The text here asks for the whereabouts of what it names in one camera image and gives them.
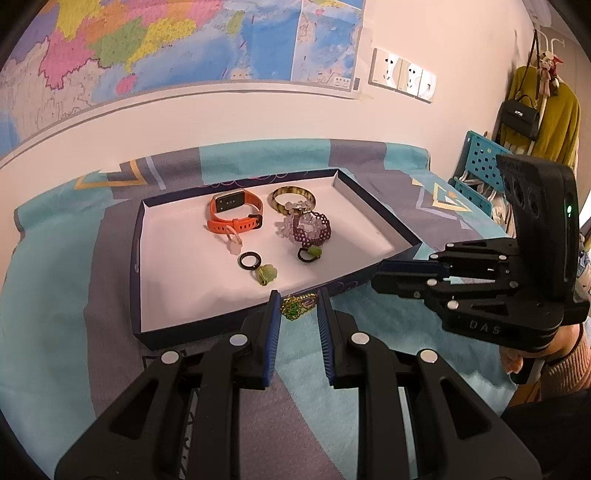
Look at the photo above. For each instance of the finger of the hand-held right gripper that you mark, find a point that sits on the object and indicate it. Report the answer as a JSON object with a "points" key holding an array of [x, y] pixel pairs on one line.
{"points": [[475, 258], [406, 279]]}

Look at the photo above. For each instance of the yellow black striped bangle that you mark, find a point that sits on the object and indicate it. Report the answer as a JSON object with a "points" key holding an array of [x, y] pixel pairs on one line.
{"points": [[277, 203]]}

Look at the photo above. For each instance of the person's right forearm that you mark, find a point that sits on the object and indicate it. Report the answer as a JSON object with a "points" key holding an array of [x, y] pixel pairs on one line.
{"points": [[570, 374]]}

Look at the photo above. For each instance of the person's right hand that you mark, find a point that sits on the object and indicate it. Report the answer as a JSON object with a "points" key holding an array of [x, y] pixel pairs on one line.
{"points": [[511, 361]]}

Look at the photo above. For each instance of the small plush toy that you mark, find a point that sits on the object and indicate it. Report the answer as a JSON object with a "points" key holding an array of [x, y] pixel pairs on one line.
{"points": [[548, 69]]}

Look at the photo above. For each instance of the blue perforated plastic chair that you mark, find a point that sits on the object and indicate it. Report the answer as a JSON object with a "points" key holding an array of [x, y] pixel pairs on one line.
{"points": [[480, 159]]}

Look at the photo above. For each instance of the person's dark clothing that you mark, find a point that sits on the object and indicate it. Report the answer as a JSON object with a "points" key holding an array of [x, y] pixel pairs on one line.
{"points": [[549, 429]]}

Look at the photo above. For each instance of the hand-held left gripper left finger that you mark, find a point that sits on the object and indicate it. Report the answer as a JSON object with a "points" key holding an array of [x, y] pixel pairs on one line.
{"points": [[273, 332]]}

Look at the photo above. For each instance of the white coat rack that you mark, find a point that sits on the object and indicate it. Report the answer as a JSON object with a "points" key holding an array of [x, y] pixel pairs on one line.
{"points": [[543, 107]]}

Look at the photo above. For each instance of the black handbag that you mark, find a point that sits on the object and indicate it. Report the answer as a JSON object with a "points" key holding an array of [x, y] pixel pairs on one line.
{"points": [[519, 117]]}

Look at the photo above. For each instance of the yellow coat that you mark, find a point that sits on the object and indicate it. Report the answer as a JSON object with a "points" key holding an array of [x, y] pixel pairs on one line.
{"points": [[561, 124]]}

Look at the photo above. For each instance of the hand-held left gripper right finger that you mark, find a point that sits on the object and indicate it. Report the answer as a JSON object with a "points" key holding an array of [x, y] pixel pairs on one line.
{"points": [[325, 341]]}

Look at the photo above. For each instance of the green gold beaded ornament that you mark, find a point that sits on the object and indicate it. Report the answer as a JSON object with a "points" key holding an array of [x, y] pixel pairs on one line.
{"points": [[295, 308]]}

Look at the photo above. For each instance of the orange smart watch band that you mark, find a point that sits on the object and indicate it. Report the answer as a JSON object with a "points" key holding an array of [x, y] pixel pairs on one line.
{"points": [[240, 222]]}

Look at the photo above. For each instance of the shallow dark blue box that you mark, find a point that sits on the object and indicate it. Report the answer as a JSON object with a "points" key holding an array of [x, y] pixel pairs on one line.
{"points": [[194, 286]]}

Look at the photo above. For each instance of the colourful wall map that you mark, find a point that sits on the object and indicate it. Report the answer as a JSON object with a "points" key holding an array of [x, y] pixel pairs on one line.
{"points": [[184, 37]]}

